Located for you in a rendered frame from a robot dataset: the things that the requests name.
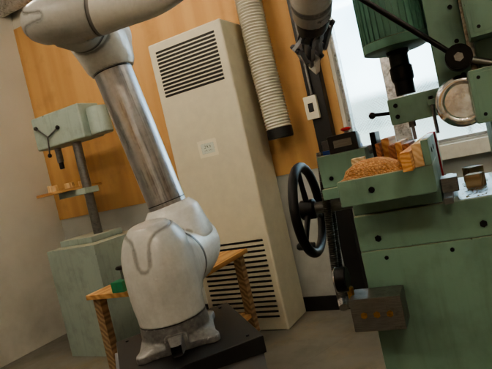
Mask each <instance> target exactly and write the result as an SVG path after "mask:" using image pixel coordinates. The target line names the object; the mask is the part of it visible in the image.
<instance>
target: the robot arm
mask: <svg viewBox="0 0 492 369"><path fill-rule="evenodd" d="M182 1H184V0H33V1H31V2H30V3H28V4H27V5H26V6H25V7H24V8H23V11H22V12H21V14H20V24H21V27H22V30H23V32H24V34H25V35H26V36H27V37H29V38H30V39H31V40H33V41H35V42H38V43H40V44H43V45H55V46H56V47H59V48H63V49H67V50H69V51H71V52H72V53H73V55H74V56H75V57H76V59H77V60H78V61H79V62H80V64H81V66H82V67H83V68H84V70H85V71H86V73H87V74H88V75H89V76H90V77H91V78H93V79H95V81H96V83H97V86H98V88H99V90H100V93H101V95H102V98H103V100H104V103H105V106H106V108H107V109H108V112H109V115H110V117H111V120H112V122H113V125H114V127H115V129H116V132H117V134H118V137H119V139H120V141H121V143H122V146H123V149H124V151H125V154H126V155H127V159H128V160H129V163H130V166H131V168H132V170H133V173H134V175H135V178H136V180H137V183H138V185H139V187H140V189H141V192H142V194H143V197H144V200H145V202H146V205H147V206H148V209H149V213H148V214H147V216H146V220H145V221H144V222H142V223H139V224H137V225H134V226H133V227H132V228H131V229H130V230H129V231H128V232H127V235H126V236H125V237H124V240H123V243H122V254H121V262H122V271H123V275H124V281H125V284H126V287H127V293H128V295H129V298H130V302H131V305H132V307H133V311H134V313H135V316H136V318H137V320H138V324H139V327H140V330H141V337H142V342H141V350H140V353H139V354H138V356H137V357H136V361H137V363H138V365H145V364H147V363H150V362H152V361H155V360H156V359H160V358H163V357H167V356H170V355H172V356H173V358H176V357H180V356H182V355H183V354H184V352H185V351H186V350H188V349H192V348H195V347H198V346H202V345H206V344H210V343H215V342H217V341H219V339H220V333H219V332H218V331H217V330H216V329H215V325H214V318H215V313H214V311H213V310H208V311H207V309H206V306H205V303H204V298H203V292H202V287H203V281H204V278H205V277H206V276H207V275H208V274H209V273H210V272H211V270H212V268H213V267H214V265H215V263H216V261H217V259H218V256H219V254H220V237H219V234H218V232H217V230H216V228H215V227H214V226H213V225H212V223H211V222H210V221H209V219H208V218H207V216H206V215H205V213H204V211H203V209H202V208H201V206H200V204H199V203H198V202H197V201H196V200H194V199H192V198H190V197H186V198H185V195H184V193H183V191H182V188H181V185H180V183H179V180H178V178H177V176H176V173H175V171H174V168H173V166H172V164H171V161H170V159H169V156H168V153H167V151H166V149H165V146H164V144H163V141H162V139H161V137H160V134H159V132H158V129H157V126H156V124H155V123H154V119H153V117H152V114H151V112H150V110H149V107H148V105H147V103H146V100H145V97H144V94H143V92H142V91H141V87H140V85H139V83H138V80H137V78H136V76H135V73H134V71H133V68H132V66H133V64H134V53H133V45H132V34H131V31H130V27H129V26H132V25H135V24H137V23H141V22H144V21H147V20H150V19H152V18H155V17H157V16H159V15H162V14H163V13H165V12H167V11H169V10H171V9H172V8H174V7H175V6H176V5H178V4H179V3H181V2H182ZM290 2H291V11H292V18H293V20H294V22H295V24H296V25H297V31H298V33H299V35H298V37H297V40H298V42H297V43H296V44H295V45H294V44H293V45H291V47H290V49H292V51H293V52H295V53H296V54H297V56H298V57H299V60H300V61H301V62H303V63H304V64H305V65H306V66H309V69H310V70H312V71H313V72H314V73H315V74H316V75H317V74H318V72H320V61H321V58H323V57H324V54H323V53H322V51H325V50H326V49H327V48H328V44H329V39H330V36H331V33H332V28H333V26H334V25H335V20H334V19H333V18H332V17H331V16H332V0H290ZM302 44H303V45H305V52H304V51H303V49H302Z"/></svg>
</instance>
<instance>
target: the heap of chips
mask: <svg viewBox="0 0 492 369"><path fill-rule="evenodd" d="M399 170H403V168H402V165H401V163H400V161H399V160H396V159H393V158H391V157H372V158H369V159H364V160H361V161H359V162H357V163H355V164H353V166H352V167H350V168H349V169H348V170H347V171H346V172H345V176H344V178H343V180H342V181H346V180H350V179H358V178H362V177H366V176H373V175H377V174H384V173H389V172H393V171H399ZM342 181H341V182H342Z"/></svg>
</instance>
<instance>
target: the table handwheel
mask: <svg viewBox="0 0 492 369"><path fill-rule="evenodd" d="M301 172H302V173H303V174H304V175H305V178H306V179H307V181H308V183H309V185H310V189H311V191H312V194H313V198H314V199H313V198H312V199H308V195H307V192H306V189H305V186H304V182H303V179H302V174H301ZM298 184H299V188H300V192H301V195H302V201H300V202H298V192H297V186H298ZM321 197H322V196H321V191H320V187H319V185H318V182H317V180H316V177H315V175H314V174H313V172H312V171H311V169H310V168H309V166H308V165H306V164H305V163H296V164H295V165H294V166H293V167H292V168H291V171H290V174H289V176H288V207H289V212H290V216H291V222H292V225H293V228H294V232H295V234H296V237H297V240H298V242H299V244H300V246H301V248H302V249H303V250H304V252H305V253H306V254H307V255H308V256H310V257H312V258H318V257H319V256H320V255H321V254H322V253H323V252H324V248H325V245H326V240H327V233H326V227H325V224H326V223H325V219H324V210H323V205H322V204H323V203H322V198H321ZM330 201H331V202H330V203H331V204H330V205H331V210H332V212H335V211H339V210H344V209H352V208H353V207H352V206H350V207H346V208H343V207H342V206H341V202H340V198H336V199H332V200H330ZM316 218H317V219H318V239H317V243H316V247H315V248H314V247H313V246H312V245H311V243H310V242H309V233H310V220H311V219H316ZM302 219H303V220H304V221H305V229H304V227H303V224H302Z"/></svg>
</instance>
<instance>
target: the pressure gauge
mask: <svg viewBox="0 0 492 369"><path fill-rule="evenodd" d="M332 281H333V285H334V288H335V290H336V292H337V293H340V292H348V298H350V297H351V296H352V295H354V289H353V286H352V285H351V277H350V274H349V270H348V268H347V267H346V266H341V267H334V268H333V270H332Z"/></svg>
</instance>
